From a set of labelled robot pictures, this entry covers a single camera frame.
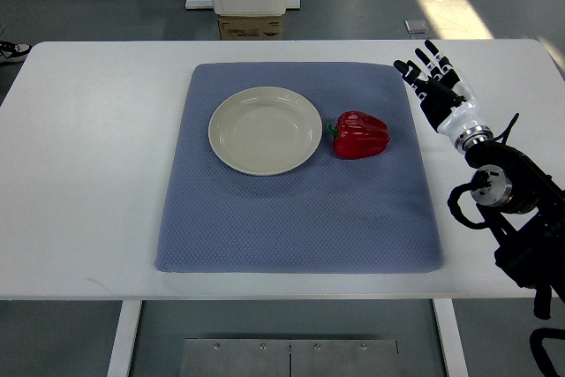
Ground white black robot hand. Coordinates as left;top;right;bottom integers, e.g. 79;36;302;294
393;40;493;154

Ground red bell pepper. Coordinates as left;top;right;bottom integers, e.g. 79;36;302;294
327;110;390;160

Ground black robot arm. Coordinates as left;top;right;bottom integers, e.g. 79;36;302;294
448;128;564;320

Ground grey floor outlet plate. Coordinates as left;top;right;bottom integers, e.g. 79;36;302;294
404;19;429;34

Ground cream round plate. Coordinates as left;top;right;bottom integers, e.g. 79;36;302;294
208;87;322;177

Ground metal floor plate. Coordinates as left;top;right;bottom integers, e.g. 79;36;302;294
180;338;402;376

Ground blue textured mat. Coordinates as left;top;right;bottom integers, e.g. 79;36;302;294
155;62;443;274

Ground cardboard box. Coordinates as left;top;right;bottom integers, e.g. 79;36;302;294
218;16;283;41

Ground right white table leg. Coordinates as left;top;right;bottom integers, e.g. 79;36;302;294
433;298;469;377

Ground white table leg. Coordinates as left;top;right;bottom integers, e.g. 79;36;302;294
433;298;469;377
107;300;142;377

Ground left white table leg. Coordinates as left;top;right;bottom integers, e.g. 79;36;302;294
107;300;142;377

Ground black white sneaker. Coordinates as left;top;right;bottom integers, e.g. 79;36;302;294
0;41;33;64

